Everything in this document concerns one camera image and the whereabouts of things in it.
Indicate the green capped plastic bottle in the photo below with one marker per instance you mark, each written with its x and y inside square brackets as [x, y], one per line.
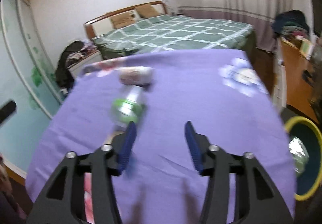
[128, 106]

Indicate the black clothes pile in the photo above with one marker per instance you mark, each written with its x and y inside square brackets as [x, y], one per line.
[72, 54]

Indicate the pile of folded clothes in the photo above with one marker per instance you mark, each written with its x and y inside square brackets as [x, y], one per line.
[291, 23]

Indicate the wooden low cabinet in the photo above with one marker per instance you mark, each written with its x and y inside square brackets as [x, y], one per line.
[291, 93]

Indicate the yellow rimmed dark trash bin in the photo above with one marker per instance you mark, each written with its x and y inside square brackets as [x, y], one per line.
[310, 180]

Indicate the brown pillow left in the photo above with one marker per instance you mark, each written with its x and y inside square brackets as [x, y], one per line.
[123, 20]

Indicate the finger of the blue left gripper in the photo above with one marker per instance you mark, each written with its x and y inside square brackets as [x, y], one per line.
[7, 110]

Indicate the white pill bottle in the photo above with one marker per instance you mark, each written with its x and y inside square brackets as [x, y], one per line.
[136, 75]

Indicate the brown pillow right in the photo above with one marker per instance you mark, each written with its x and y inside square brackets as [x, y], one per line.
[147, 11]

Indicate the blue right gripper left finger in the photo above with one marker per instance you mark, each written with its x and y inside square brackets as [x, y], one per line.
[123, 155]

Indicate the white nightstand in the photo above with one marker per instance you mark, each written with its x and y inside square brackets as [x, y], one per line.
[75, 69]

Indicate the wooden headboard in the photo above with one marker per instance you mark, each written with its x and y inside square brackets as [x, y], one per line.
[102, 25]

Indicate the brown pillow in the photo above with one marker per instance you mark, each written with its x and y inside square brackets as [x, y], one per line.
[147, 11]
[123, 20]

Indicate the purple floral tablecloth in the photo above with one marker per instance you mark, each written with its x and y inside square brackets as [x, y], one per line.
[160, 184]

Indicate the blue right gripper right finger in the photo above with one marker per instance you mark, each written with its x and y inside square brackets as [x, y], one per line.
[192, 140]

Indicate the sliding wardrobe door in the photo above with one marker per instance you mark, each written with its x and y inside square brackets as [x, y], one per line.
[28, 79]

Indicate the green plaid bed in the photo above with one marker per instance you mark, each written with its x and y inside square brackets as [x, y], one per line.
[170, 33]

